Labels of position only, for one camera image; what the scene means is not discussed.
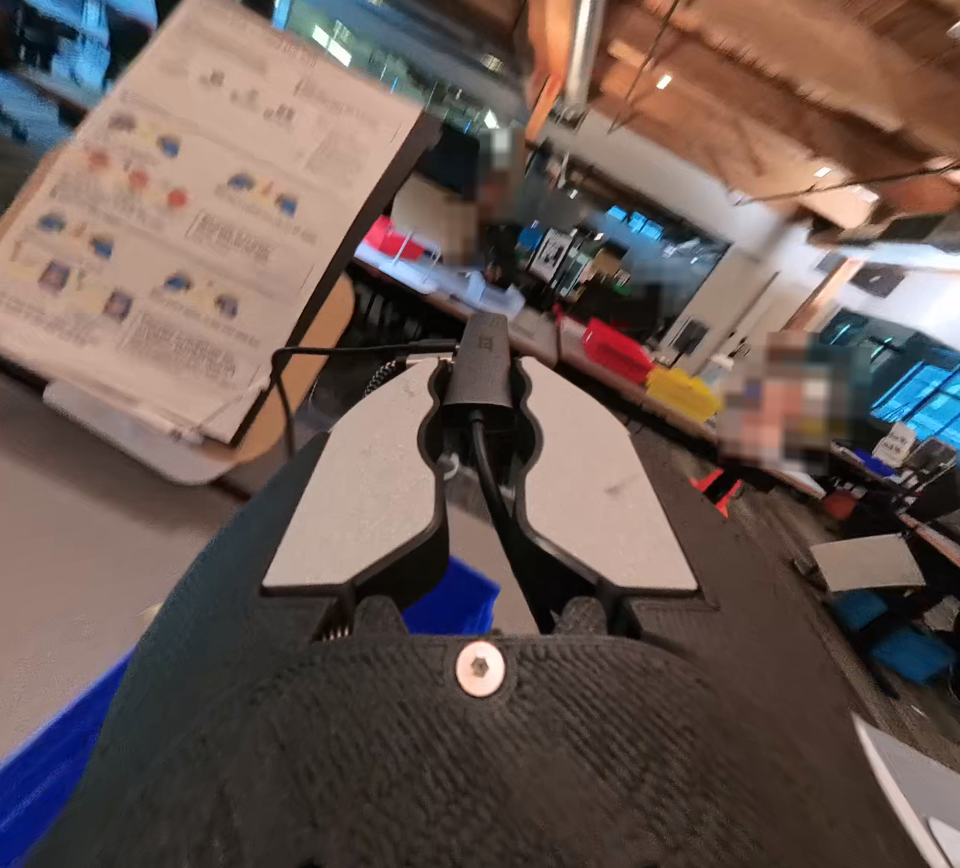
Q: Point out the blue plastic bin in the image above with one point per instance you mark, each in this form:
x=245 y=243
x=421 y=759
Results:
x=45 y=770

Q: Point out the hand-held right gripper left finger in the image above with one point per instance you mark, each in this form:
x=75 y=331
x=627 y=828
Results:
x=360 y=493

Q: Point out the wooden document stand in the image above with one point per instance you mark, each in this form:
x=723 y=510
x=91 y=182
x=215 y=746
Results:
x=322 y=343

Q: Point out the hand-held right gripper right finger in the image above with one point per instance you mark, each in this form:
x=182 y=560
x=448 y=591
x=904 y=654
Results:
x=600 y=500

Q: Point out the metal ceiling duct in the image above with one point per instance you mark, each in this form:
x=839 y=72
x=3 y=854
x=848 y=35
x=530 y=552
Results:
x=596 y=5

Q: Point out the printed instruction sheet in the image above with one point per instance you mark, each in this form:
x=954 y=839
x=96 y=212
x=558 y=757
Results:
x=187 y=207

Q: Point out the grey usb hub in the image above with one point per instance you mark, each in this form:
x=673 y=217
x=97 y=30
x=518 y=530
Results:
x=480 y=365

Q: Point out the red plastic bin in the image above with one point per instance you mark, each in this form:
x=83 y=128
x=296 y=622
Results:
x=615 y=354
x=394 y=241

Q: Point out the yellow plastic bin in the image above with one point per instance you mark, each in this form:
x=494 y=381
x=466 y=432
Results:
x=682 y=395

